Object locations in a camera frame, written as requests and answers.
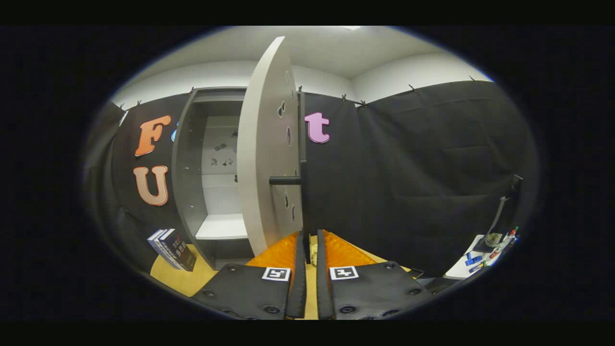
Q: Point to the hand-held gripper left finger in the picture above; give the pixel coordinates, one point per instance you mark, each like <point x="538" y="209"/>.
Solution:
<point x="299" y="288"/>

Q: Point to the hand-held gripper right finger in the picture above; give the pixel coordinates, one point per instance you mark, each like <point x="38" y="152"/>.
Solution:
<point x="324" y="298"/>

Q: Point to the white cabinet shelf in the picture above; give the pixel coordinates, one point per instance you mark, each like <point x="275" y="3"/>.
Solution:
<point x="223" y="227"/>

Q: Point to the dark blue book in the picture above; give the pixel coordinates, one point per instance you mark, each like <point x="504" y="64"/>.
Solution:
<point x="180" y="250"/>

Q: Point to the white side table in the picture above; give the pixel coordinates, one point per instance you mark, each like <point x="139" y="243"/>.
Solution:
<point x="456" y="271"/>

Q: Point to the grey cabinet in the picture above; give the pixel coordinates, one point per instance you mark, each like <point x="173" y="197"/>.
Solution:
<point x="185" y="192"/>

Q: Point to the blue white book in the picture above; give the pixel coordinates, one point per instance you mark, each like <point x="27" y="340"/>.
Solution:
<point x="154" y="240"/>

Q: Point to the black backdrop cloth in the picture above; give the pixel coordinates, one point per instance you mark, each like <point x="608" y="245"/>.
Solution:
<point x="408" y="168"/>

